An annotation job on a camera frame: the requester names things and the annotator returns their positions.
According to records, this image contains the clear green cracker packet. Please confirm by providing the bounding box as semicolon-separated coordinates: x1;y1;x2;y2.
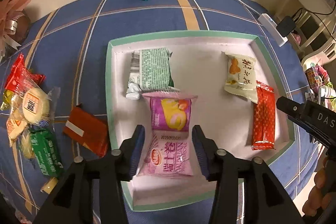
20;131;35;159

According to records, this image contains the colourful toy pile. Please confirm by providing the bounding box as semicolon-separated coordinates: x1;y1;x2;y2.
305;63;335;103

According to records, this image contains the orange swiss roll packet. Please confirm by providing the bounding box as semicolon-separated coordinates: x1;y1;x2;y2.
6;117;28;147

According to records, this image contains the dark red box snack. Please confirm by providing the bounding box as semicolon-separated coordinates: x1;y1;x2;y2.
63;106;109;157

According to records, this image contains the green snack packet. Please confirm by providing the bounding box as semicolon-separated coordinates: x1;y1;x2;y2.
30;128;64;178

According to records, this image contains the red snack packet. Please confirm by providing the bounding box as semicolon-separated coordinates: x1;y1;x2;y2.
4;53;46;94

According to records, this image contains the red orange patterned packet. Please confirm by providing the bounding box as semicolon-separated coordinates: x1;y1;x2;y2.
251;81;276;150

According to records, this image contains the teal-rimmed white tray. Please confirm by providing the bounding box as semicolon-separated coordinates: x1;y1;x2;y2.
105;29;296;212

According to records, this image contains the white shelf unit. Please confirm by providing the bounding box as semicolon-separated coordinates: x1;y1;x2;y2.
276;0;335;64

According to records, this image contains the cream persimmon snack packet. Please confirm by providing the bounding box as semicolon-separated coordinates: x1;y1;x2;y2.
224;52;258;103

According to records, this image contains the small pudding cup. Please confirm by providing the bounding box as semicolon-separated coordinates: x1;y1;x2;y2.
40;177;59;194

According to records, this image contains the yellow cake snack bag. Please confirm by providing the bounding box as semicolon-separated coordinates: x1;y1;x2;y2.
0;89;14;111

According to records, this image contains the black power adapter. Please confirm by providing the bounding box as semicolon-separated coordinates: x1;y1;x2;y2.
276;16;296;38

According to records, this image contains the right hand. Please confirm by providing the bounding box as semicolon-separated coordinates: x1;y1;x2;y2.
302;156;335;223

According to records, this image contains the pink swiss roll packet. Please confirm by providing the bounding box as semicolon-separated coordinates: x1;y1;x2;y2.
138;92;198;178

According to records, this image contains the round bun clear wrapper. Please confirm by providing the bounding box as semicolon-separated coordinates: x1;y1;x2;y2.
10;87;60;128

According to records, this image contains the light green wafer packet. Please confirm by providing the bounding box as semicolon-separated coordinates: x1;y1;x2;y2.
126;48;179;100

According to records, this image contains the pink paper flower bouquet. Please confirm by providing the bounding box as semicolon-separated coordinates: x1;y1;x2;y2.
1;0;31;61

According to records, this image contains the white power strip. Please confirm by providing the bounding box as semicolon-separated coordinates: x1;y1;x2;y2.
258;13;288;47

